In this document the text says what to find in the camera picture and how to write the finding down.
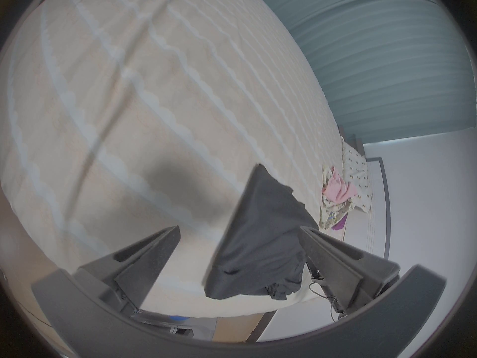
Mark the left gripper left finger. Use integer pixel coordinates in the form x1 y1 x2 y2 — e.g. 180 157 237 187
76 226 182 309

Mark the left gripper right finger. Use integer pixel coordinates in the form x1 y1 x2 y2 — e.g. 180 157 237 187
299 225 401 311

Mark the black T-shirt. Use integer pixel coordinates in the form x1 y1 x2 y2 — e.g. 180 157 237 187
203 163 321 300

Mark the white printed garment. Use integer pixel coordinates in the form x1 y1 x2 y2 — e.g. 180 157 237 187
320 164 355 231

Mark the pink garment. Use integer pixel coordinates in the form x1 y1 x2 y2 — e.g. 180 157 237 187
322 166 359 205

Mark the white printed pillow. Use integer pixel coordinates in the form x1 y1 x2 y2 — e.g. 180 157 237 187
341 136 374 213

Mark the grey bedside table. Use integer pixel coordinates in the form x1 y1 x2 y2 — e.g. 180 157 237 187
337 125 365 156

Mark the bed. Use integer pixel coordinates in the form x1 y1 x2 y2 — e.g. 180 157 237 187
0 0 392 344

